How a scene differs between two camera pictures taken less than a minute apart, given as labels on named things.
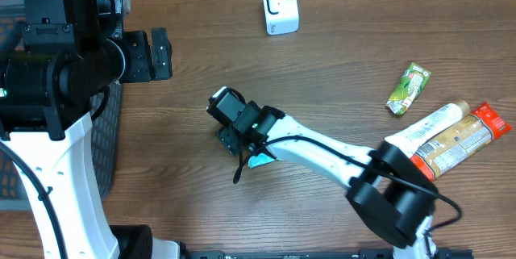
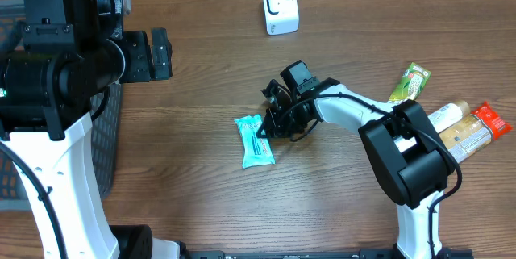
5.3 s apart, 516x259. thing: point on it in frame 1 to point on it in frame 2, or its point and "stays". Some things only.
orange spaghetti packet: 479,129 stays
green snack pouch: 409,87 stays
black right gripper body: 230,137 to 276,110
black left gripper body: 160,54 stays
